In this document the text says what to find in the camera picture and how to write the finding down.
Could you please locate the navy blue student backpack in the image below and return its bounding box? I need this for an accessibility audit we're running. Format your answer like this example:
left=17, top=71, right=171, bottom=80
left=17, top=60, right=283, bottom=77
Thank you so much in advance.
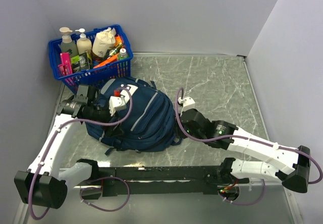
left=86, top=77, right=182, bottom=155

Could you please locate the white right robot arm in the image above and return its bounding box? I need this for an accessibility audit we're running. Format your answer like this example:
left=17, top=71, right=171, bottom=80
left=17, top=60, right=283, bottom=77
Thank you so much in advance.
left=177, top=109, right=310, bottom=193

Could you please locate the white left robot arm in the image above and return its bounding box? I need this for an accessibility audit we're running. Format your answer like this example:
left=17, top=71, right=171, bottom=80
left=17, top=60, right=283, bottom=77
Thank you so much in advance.
left=14, top=85, right=110, bottom=209

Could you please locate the beige paper bag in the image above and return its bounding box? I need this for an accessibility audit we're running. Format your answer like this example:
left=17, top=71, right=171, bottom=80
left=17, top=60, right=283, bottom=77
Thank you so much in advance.
left=92, top=27, right=116, bottom=58

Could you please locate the blue plastic basket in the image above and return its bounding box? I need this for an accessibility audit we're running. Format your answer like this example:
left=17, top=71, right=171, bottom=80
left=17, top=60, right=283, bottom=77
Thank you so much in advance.
left=48, top=24, right=133, bottom=93

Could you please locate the pink box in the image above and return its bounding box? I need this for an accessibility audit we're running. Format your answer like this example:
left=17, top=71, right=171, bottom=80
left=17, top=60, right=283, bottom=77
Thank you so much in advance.
left=58, top=52, right=73, bottom=76

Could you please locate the green black box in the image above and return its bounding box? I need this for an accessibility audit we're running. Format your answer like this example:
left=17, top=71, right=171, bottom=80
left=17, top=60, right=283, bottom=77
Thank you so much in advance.
left=71, top=52, right=93, bottom=73

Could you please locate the green bottle white cap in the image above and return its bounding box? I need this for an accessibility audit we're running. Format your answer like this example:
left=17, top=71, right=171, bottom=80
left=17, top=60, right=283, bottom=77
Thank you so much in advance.
left=117, top=48, right=129, bottom=61

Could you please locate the cream pump bottle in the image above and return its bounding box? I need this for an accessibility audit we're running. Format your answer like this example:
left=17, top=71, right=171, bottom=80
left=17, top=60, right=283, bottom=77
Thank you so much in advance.
left=76, top=28, right=92, bottom=54

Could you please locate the grey-green pump bottle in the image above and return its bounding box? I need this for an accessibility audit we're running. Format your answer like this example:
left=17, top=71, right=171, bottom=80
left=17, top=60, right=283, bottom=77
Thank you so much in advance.
left=59, top=27, right=79, bottom=58

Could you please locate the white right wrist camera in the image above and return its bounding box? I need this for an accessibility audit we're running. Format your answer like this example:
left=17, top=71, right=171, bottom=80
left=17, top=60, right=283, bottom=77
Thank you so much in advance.
left=178, top=97, right=195, bottom=114

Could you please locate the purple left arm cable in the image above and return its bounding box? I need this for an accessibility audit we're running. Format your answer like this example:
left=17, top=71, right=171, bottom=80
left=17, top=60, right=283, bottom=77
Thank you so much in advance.
left=28, top=87, right=133, bottom=220

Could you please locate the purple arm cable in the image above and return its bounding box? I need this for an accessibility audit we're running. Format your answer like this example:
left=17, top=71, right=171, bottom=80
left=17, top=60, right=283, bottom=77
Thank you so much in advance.
left=28, top=87, right=133, bottom=220
left=174, top=87, right=323, bottom=206

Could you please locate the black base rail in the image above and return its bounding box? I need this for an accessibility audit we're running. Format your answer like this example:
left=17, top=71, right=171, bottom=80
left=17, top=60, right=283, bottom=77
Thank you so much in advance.
left=83, top=165, right=249, bottom=197

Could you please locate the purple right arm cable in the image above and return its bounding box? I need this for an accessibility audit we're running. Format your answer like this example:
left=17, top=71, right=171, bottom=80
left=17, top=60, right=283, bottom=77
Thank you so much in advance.
left=174, top=87, right=323, bottom=206

